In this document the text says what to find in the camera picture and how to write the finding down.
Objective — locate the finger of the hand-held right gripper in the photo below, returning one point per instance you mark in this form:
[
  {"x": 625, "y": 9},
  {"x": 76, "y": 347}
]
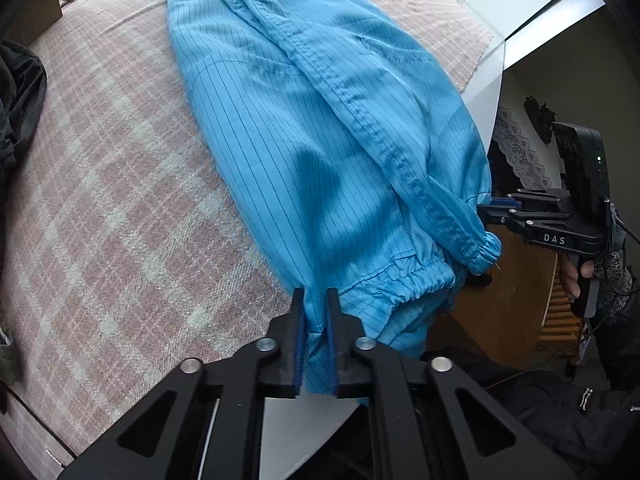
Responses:
[
  {"x": 537, "y": 196},
  {"x": 530, "y": 220}
]

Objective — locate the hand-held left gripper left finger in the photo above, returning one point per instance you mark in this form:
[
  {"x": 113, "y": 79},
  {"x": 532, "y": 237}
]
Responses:
[{"x": 299, "y": 340}]

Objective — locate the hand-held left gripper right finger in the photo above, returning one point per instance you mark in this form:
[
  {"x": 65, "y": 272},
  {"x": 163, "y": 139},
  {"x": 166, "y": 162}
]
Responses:
[{"x": 331, "y": 340}]

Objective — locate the blue striped work coat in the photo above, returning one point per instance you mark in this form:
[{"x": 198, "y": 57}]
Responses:
[{"x": 300, "y": 160}]

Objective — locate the person's right hand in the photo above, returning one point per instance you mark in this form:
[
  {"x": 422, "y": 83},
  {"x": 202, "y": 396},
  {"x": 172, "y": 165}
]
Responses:
[{"x": 570, "y": 275}]

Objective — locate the white lace cloth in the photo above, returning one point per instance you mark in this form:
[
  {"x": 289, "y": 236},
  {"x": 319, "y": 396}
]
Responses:
[{"x": 520, "y": 145}]

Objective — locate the wooden cabinet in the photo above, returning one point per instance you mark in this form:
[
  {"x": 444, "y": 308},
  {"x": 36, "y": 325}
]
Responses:
[{"x": 510, "y": 300}]

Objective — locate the wooden slatted panel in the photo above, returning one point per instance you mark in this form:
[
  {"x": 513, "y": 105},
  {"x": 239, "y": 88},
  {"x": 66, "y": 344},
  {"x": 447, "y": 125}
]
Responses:
[{"x": 562, "y": 325}]

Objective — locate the person's black jacket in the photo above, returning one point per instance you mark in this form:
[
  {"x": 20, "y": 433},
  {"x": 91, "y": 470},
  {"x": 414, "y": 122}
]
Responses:
[{"x": 550, "y": 410}]

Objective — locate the pink plaid blanket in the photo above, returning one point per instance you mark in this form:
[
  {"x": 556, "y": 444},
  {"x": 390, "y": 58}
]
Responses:
[{"x": 100, "y": 210}]

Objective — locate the olive green cloth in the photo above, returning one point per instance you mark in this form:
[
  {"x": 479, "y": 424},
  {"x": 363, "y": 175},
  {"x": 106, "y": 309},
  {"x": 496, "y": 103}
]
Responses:
[{"x": 7, "y": 355}]

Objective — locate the black cloth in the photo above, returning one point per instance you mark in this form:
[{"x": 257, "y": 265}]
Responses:
[{"x": 20, "y": 110}]

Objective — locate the wooden board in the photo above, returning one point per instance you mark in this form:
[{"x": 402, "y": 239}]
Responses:
[{"x": 35, "y": 15}]

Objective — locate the dark wall ornament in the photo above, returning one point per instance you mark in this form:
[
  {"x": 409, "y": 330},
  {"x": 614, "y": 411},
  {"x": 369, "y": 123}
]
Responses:
[{"x": 539, "y": 117}]

